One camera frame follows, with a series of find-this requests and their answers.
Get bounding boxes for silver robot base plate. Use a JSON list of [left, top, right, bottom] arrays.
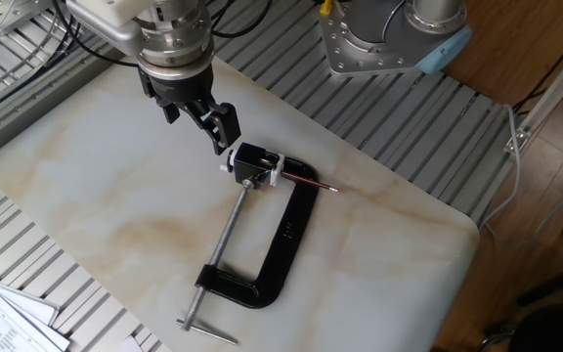
[[318, 3, 427, 77]]

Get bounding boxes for black C-clamp with steel screw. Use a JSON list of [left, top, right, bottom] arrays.
[[175, 158, 321, 347]]

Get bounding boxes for black cable on table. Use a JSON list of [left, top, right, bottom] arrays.
[[0, 0, 83, 126]]

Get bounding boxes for black crank pencil sharpener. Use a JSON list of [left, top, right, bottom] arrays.
[[219, 141, 286, 193]]

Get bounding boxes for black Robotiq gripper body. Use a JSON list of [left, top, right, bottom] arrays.
[[137, 62, 217, 107]]

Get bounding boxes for silver perforated metal bracket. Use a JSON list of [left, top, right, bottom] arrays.
[[0, 0, 57, 38]]

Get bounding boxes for red pencil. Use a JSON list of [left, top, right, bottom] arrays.
[[261, 163, 344, 195]]

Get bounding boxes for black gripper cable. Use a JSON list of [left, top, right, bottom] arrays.
[[52, 0, 141, 68]]

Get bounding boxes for black cable by robot base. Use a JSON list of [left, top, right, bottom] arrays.
[[207, 0, 275, 40]]

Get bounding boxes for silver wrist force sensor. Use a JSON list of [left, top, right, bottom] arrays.
[[136, 7, 215, 80]]

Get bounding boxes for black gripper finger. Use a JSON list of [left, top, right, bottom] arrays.
[[178, 99, 242, 157], [155, 96, 182, 125]]

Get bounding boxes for aluminium frame profile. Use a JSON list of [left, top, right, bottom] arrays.
[[502, 31, 563, 155]]

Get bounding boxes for grey cable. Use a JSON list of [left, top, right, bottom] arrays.
[[479, 104, 525, 232]]

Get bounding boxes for grey aluminium rail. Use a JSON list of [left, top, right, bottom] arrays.
[[0, 43, 127, 170]]

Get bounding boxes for black floor cable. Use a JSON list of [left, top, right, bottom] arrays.
[[510, 27, 563, 114]]

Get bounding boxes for single printed paper sheet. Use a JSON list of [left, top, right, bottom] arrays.
[[113, 333, 147, 352]]

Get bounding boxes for marble pattern board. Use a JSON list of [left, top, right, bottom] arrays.
[[0, 56, 481, 352]]

